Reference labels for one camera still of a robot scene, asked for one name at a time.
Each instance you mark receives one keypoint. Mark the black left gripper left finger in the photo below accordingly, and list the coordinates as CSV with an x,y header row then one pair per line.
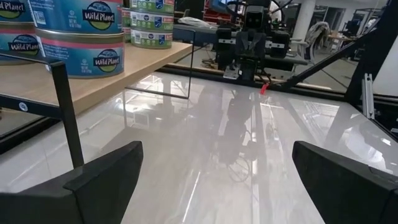
x,y
77,202

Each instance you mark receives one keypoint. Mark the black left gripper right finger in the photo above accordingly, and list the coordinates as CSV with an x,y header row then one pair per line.
x,y
348,193

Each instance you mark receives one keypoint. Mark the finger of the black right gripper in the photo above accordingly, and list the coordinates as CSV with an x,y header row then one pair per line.
x,y
224,46
280,43

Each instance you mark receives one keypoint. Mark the silver-lid green-label can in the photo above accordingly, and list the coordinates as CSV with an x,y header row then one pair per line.
x,y
126,18
127,35
152,5
152,21
151,39

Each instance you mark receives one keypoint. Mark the wooden shelf black metal frame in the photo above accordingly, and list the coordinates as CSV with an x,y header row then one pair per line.
x,y
140,62

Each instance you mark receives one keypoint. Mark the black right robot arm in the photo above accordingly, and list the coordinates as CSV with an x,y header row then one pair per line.
x,y
250,67

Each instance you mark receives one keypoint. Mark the grey desk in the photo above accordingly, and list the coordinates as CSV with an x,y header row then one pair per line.
x,y
192,35

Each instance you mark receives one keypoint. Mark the red tool cart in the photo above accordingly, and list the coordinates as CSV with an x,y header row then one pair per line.
x,y
211,15

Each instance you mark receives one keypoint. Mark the white column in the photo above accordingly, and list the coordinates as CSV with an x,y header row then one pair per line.
x,y
303,18

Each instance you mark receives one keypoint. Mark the clear plastic bag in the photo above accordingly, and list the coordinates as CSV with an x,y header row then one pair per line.
x,y
194,22

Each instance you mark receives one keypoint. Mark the chair with white cloth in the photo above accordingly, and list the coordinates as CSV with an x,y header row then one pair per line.
x,y
317,32

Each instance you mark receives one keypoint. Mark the silver aluminium extrusion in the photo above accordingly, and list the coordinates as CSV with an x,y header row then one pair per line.
x,y
368,96

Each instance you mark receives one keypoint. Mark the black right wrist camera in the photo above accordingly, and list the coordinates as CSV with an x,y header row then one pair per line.
x,y
255,18

